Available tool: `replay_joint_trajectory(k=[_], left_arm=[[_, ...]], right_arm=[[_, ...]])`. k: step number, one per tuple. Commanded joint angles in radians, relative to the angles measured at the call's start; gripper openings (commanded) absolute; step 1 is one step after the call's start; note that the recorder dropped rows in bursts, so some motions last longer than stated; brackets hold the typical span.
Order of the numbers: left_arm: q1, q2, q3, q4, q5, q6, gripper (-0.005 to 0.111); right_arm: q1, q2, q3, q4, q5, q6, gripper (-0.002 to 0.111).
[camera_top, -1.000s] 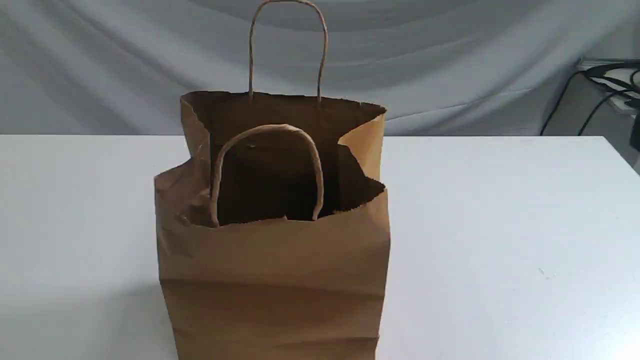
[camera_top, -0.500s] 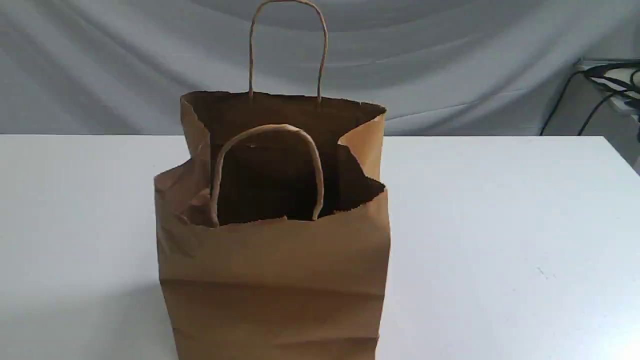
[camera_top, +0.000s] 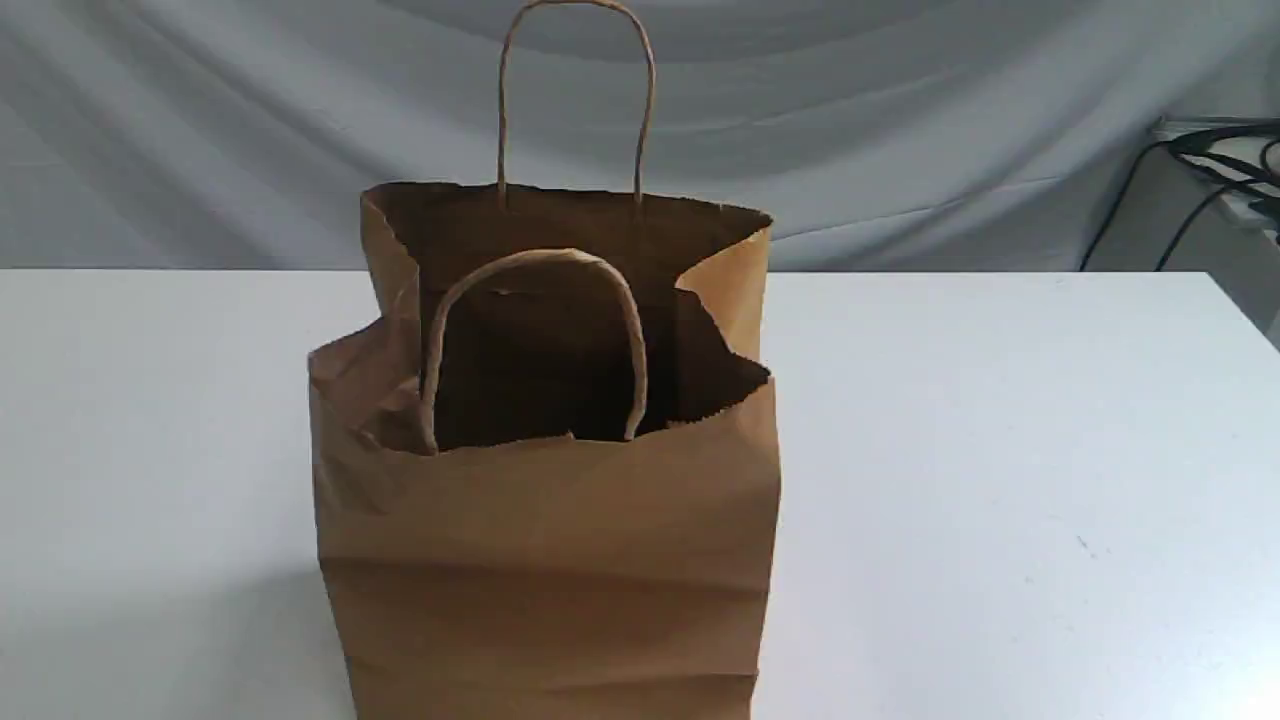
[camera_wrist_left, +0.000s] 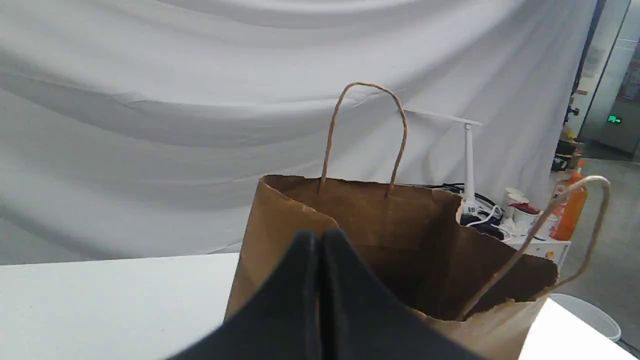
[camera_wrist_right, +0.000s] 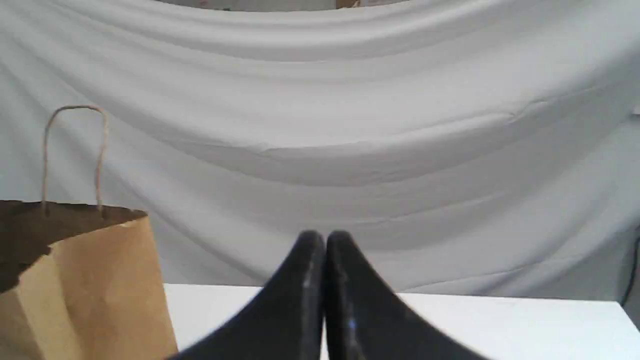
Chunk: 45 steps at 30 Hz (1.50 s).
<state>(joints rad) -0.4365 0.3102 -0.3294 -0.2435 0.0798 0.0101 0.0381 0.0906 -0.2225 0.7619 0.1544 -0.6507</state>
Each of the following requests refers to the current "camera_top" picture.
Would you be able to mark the brown paper bag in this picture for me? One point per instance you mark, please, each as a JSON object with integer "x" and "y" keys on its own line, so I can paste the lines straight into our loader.
{"x": 547, "y": 478}

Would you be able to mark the white backdrop cloth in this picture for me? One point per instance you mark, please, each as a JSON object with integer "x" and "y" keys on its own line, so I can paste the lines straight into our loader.
{"x": 880, "y": 135}

